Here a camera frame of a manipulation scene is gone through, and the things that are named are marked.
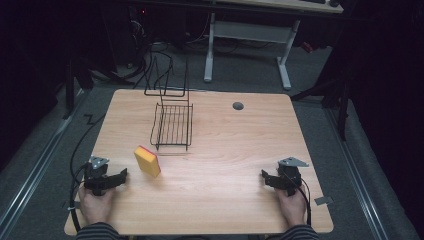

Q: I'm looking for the dark computer tower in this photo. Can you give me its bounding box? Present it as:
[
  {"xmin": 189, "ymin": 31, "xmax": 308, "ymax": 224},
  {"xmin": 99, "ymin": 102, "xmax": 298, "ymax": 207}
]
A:
[{"xmin": 125, "ymin": 4, "xmax": 153, "ymax": 66}]

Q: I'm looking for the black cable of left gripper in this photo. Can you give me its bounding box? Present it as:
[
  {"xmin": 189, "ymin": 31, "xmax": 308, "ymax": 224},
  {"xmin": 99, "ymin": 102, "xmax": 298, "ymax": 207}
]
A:
[{"xmin": 68, "ymin": 113, "xmax": 108, "ymax": 233}]

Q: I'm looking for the person's right hand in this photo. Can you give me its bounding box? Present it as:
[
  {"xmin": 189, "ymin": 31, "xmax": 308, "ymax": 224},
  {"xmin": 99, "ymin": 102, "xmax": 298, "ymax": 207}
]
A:
[{"xmin": 277, "ymin": 187, "xmax": 308, "ymax": 228}]

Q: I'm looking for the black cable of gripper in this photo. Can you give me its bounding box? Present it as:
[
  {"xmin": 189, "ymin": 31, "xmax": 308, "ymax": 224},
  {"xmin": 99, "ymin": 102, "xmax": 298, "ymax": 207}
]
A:
[
  {"xmin": 289, "ymin": 173, "xmax": 313, "ymax": 227},
  {"xmin": 68, "ymin": 113, "xmax": 108, "ymax": 233}
]

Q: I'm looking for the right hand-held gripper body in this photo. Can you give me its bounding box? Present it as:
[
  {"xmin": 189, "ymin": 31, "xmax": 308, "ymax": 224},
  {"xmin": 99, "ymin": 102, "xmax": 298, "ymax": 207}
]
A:
[{"xmin": 276, "ymin": 156, "xmax": 310, "ymax": 197}]

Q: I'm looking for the yellow sponge with red edge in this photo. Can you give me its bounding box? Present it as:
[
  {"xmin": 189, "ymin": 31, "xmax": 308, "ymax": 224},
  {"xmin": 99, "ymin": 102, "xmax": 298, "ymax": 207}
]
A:
[{"xmin": 133, "ymin": 145, "xmax": 162, "ymax": 179}]

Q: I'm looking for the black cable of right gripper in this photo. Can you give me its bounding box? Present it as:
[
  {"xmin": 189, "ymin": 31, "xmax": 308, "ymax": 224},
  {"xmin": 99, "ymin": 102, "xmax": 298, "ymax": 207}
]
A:
[{"xmin": 289, "ymin": 173, "xmax": 313, "ymax": 227}]

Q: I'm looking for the grey tape piece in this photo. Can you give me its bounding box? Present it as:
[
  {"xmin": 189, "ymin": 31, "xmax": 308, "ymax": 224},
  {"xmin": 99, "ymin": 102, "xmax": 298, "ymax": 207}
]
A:
[{"xmin": 314, "ymin": 195, "xmax": 335, "ymax": 206}]

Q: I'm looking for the black stand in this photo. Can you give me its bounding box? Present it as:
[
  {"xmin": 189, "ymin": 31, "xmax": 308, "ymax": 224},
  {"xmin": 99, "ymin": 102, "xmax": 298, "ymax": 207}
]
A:
[
  {"xmin": 289, "ymin": 64, "xmax": 353, "ymax": 142},
  {"xmin": 62, "ymin": 56, "xmax": 95, "ymax": 120}
]

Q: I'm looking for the metal floor rail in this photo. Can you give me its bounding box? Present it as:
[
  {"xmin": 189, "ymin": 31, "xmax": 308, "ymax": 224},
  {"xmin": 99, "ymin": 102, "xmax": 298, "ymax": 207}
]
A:
[
  {"xmin": 323, "ymin": 107, "xmax": 392, "ymax": 240},
  {"xmin": 0, "ymin": 89, "xmax": 88, "ymax": 236}
]

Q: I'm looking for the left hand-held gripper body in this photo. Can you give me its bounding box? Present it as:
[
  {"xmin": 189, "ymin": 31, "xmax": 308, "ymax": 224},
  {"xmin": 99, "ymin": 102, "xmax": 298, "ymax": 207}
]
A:
[{"xmin": 83, "ymin": 155, "xmax": 113, "ymax": 197}]

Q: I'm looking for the white-legged desk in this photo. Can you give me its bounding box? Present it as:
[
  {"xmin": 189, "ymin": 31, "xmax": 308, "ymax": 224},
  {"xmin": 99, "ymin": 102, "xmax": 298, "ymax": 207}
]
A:
[{"xmin": 203, "ymin": 0, "xmax": 345, "ymax": 91}]

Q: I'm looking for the black wire rack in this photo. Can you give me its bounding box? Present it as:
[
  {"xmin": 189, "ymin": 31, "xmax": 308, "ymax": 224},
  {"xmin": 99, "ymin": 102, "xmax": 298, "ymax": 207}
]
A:
[{"xmin": 143, "ymin": 55, "xmax": 195, "ymax": 152}]

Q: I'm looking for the bundle of black cables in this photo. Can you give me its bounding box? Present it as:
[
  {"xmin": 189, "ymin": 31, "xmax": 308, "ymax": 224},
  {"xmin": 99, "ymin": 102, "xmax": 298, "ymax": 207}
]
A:
[{"xmin": 89, "ymin": 19, "xmax": 176, "ymax": 90}]

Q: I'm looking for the person's left hand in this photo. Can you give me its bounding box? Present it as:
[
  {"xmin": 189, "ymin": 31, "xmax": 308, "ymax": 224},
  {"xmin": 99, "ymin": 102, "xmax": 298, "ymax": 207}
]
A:
[{"xmin": 78, "ymin": 185, "xmax": 116, "ymax": 225}]

